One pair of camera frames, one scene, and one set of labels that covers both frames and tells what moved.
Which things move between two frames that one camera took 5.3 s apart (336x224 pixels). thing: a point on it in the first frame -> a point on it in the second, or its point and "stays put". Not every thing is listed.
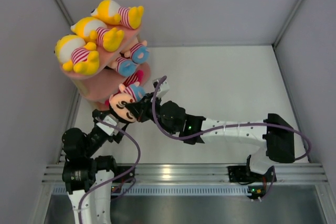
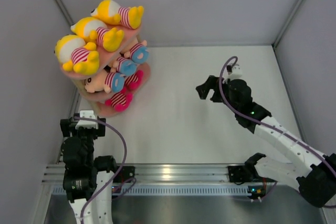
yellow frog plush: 110,12 stays put
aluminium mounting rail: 286,173 stays put
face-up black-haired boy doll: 129,92 -> 105,81
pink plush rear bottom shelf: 134,79 stays put
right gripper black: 141,109 -> 204,88
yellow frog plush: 93,28 stays put
